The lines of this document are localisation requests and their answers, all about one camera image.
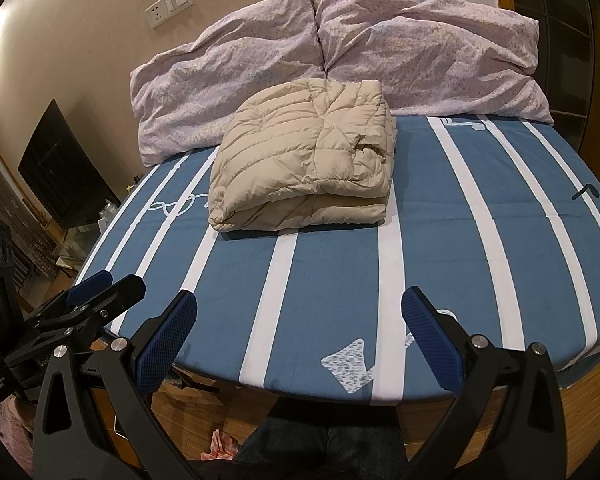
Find person's legs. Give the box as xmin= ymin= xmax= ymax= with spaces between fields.
xmin=200 ymin=409 xmax=407 ymax=480

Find blue white striped bed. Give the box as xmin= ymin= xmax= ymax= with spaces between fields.
xmin=75 ymin=112 xmax=600 ymax=461

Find pink checked cloth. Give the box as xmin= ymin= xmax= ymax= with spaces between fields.
xmin=201 ymin=429 xmax=239 ymax=459

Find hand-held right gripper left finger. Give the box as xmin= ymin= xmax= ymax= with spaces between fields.
xmin=32 ymin=289 xmax=198 ymax=480

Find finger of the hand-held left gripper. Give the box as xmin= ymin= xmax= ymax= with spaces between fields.
xmin=5 ymin=274 xmax=147 ymax=361
xmin=22 ymin=270 xmax=115 ymax=329

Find beige down jacket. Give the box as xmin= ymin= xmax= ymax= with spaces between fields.
xmin=207 ymin=78 xmax=398 ymax=232

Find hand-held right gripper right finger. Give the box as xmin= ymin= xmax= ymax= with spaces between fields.
xmin=401 ymin=286 xmax=567 ymax=480

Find dark glass door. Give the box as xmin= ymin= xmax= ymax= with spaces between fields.
xmin=514 ymin=0 xmax=597 ymax=122

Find pink patterned cloth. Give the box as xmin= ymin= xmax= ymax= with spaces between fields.
xmin=0 ymin=399 xmax=34 ymax=480

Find white wall socket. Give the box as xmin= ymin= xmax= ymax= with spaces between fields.
xmin=146 ymin=2 xmax=169 ymax=30

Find glass side table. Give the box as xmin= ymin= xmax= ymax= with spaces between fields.
xmin=54 ymin=199 xmax=122 ymax=275

